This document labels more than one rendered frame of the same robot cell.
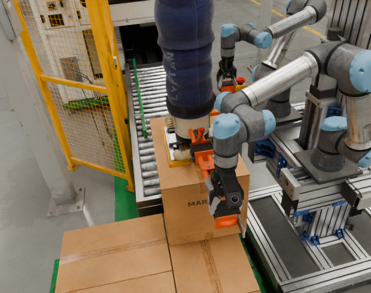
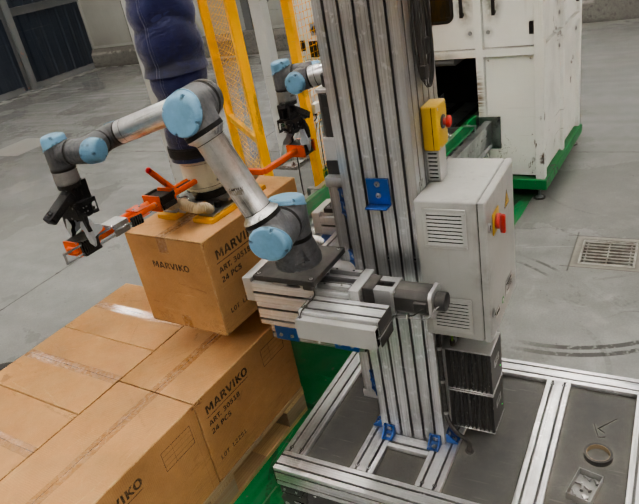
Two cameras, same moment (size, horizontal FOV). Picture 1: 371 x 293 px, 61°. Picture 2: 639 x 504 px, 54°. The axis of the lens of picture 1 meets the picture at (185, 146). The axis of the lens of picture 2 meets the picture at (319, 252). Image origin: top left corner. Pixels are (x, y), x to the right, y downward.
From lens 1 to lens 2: 194 cm
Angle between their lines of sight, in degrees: 38
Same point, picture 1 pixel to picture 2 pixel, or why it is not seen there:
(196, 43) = (158, 74)
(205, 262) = (186, 358)
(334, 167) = (281, 264)
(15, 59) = not seen: hidden behind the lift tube
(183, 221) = (156, 286)
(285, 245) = (351, 421)
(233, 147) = (52, 163)
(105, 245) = (138, 306)
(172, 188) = (132, 234)
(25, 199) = not seen: hidden behind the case
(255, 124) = (71, 146)
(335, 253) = (402, 464)
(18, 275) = not seen: hidden behind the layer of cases
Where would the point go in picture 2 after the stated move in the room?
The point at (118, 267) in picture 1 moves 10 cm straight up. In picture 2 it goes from (123, 327) to (116, 309)
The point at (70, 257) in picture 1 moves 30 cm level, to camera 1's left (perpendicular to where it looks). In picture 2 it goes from (104, 305) to (72, 292)
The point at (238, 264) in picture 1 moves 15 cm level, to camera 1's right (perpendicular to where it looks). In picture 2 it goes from (208, 375) to (235, 387)
